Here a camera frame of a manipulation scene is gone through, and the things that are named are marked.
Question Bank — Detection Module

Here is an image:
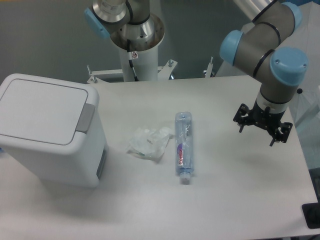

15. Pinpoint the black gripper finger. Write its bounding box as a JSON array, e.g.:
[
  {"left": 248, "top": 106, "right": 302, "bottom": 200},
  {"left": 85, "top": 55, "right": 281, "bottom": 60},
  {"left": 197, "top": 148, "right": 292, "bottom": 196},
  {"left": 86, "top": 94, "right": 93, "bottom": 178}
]
[
  {"left": 266, "top": 122, "right": 293, "bottom": 147},
  {"left": 233, "top": 103, "right": 253, "bottom": 133}
]

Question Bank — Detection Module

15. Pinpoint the white push-lid trash can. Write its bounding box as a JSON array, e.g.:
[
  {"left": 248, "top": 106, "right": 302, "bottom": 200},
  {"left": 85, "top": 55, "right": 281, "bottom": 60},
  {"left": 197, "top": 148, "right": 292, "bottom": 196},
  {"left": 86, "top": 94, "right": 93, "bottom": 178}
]
[{"left": 0, "top": 73, "right": 108, "bottom": 188}]

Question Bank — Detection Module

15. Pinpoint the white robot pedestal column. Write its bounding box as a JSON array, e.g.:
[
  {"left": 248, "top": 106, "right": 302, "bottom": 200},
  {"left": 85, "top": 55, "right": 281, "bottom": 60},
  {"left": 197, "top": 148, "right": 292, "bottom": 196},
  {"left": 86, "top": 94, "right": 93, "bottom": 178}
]
[{"left": 109, "top": 12, "right": 166, "bottom": 82}]

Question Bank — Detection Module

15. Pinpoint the white metal base frame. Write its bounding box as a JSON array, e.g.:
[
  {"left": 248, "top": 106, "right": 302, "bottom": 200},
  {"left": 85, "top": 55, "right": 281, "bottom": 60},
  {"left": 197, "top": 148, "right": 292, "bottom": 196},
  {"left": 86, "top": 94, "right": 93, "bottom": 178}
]
[{"left": 86, "top": 59, "right": 178, "bottom": 84}]

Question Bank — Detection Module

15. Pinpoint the white superior umbrella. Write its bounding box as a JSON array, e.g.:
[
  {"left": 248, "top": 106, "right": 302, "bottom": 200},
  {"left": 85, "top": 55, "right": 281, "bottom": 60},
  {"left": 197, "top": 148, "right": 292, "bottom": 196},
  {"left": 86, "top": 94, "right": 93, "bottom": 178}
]
[{"left": 216, "top": 0, "right": 320, "bottom": 171}]

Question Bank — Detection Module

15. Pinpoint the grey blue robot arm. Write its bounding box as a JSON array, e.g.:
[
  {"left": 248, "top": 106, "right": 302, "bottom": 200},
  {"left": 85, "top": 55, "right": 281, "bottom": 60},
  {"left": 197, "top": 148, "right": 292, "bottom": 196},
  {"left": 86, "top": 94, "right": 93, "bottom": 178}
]
[{"left": 84, "top": 0, "right": 309, "bottom": 143}]

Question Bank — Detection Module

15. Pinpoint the black device at edge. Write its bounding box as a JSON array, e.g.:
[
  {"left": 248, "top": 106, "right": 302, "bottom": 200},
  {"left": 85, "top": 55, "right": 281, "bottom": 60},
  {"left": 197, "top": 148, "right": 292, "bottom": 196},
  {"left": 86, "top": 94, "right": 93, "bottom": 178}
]
[{"left": 302, "top": 202, "right": 320, "bottom": 229}]

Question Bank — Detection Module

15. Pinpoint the clear plastic water bottle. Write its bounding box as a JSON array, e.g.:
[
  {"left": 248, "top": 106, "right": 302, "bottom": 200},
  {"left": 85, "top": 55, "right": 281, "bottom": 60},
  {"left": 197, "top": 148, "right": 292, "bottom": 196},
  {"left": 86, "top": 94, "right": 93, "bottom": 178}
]
[{"left": 174, "top": 111, "right": 194, "bottom": 185}]

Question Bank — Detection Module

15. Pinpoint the crumpled clear plastic bag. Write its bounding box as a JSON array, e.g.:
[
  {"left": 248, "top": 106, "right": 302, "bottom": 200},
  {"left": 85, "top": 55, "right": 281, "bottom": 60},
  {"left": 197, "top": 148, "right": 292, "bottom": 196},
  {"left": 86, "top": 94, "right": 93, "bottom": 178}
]
[{"left": 126, "top": 126, "right": 174, "bottom": 162}]

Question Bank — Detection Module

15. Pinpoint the black cable on pedestal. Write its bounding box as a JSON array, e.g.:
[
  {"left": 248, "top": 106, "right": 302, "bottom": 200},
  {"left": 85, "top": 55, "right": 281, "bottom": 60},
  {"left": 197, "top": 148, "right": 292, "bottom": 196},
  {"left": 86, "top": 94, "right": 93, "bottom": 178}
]
[{"left": 126, "top": 38, "right": 140, "bottom": 82}]

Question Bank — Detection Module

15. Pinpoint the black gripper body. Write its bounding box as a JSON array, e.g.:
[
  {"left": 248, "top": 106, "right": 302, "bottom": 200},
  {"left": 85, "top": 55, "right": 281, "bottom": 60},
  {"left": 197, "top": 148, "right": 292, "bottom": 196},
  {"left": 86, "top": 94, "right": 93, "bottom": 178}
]
[{"left": 247, "top": 101, "right": 287, "bottom": 132}]

